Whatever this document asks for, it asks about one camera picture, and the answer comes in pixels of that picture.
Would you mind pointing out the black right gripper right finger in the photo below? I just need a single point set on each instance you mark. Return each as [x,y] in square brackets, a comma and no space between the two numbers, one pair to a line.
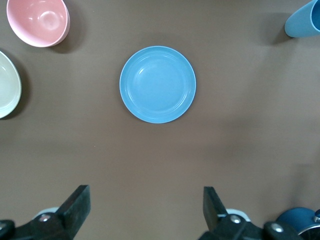
[215,215]

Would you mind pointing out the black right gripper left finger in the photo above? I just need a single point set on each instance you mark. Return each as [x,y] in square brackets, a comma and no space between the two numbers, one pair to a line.
[70,220]

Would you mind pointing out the blue plate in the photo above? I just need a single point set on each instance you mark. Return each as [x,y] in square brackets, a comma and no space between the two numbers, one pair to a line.
[157,84]

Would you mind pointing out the brown table cover cloth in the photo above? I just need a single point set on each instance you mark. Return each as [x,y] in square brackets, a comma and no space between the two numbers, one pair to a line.
[160,162]

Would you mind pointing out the dark blue pot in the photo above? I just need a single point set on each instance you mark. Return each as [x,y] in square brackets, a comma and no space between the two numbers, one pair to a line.
[295,216]

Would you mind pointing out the beige plate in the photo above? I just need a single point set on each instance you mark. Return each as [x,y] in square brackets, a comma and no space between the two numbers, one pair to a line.
[7,85]

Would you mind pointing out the pink bowl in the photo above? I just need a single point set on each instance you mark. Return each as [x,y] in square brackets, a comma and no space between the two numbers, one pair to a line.
[35,22]

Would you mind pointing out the blue cup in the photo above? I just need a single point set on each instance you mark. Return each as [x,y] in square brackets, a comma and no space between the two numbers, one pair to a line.
[297,25]

